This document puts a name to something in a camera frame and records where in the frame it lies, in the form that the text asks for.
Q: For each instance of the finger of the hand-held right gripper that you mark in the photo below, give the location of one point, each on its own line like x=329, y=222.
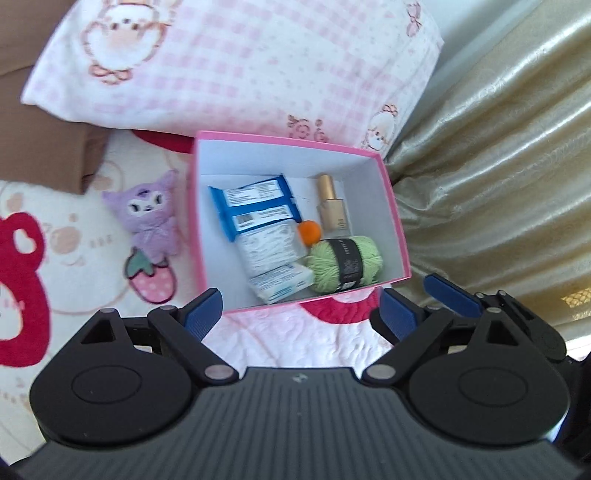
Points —
x=450, y=291

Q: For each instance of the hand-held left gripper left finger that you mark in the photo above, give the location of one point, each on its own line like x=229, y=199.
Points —
x=203, y=314

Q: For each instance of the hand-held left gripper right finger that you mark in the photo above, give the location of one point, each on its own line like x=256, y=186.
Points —
x=399, y=314

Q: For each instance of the white and blue carton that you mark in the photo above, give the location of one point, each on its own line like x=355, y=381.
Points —
x=281, y=282

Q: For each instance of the white sachet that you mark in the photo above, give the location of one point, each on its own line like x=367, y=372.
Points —
x=270, y=249

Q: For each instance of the pink cardboard box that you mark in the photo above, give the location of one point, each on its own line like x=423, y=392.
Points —
x=364, y=203

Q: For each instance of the orange makeup sponge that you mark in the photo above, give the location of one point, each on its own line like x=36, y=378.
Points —
x=310, y=232

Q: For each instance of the blue twin packet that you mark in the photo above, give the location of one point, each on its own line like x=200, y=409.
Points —
x=251, y=203

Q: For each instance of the gold-capped foundation bottle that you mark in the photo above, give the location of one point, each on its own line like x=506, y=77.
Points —
x=333, y=207

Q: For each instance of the green yarn ball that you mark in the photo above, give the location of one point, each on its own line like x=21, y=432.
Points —
x=323, y=265

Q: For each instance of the purple cat plush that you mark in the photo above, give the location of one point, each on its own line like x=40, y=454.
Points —
x=147, y=217

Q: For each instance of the gold curtain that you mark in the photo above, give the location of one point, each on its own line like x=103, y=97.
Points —
x=498, y=161

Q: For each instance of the brown pillow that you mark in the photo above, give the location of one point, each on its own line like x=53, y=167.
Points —
x=41, y=147

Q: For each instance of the pink checked pillow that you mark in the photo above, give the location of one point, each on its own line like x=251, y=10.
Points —
x=240, y=64

